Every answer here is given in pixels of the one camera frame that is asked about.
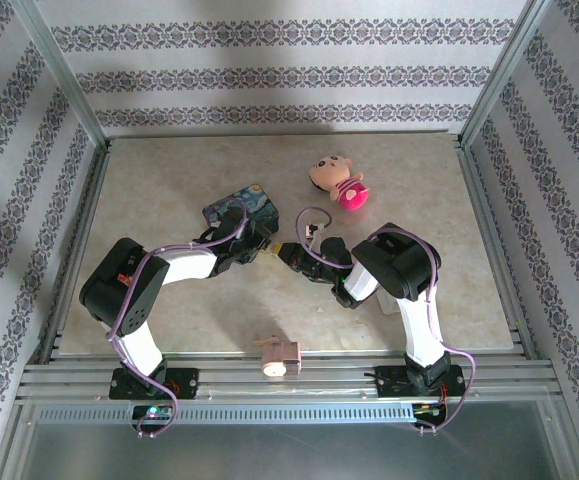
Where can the wooden toy camera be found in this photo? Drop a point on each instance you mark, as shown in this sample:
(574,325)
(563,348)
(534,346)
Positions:
(281,356)

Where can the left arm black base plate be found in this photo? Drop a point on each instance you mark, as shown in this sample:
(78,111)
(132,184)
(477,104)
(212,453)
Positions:
(184,382)

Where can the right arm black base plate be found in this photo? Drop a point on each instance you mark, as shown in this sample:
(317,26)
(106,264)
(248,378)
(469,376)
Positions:
(391,382)

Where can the aluminium frame post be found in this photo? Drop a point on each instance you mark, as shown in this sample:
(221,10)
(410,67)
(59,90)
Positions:
(64,75)
(504,70)

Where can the pink plush doll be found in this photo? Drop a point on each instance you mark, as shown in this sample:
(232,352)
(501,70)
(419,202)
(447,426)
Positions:
(341,182)

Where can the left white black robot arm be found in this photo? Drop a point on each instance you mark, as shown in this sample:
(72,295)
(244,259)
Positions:
(189,262)

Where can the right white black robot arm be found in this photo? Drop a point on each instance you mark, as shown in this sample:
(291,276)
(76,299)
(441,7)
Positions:
(419,325)

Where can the aluminium frame rail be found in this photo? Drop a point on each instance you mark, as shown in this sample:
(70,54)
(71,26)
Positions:
(289,385)

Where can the small yellow black block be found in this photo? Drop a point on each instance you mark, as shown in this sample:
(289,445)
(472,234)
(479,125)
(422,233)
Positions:
(278,248)

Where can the starry night tin box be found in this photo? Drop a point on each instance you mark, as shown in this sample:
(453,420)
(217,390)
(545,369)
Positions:
(259,205)

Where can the white plastic bracket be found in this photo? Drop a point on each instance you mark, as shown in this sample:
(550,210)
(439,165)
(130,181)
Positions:
(386,305)

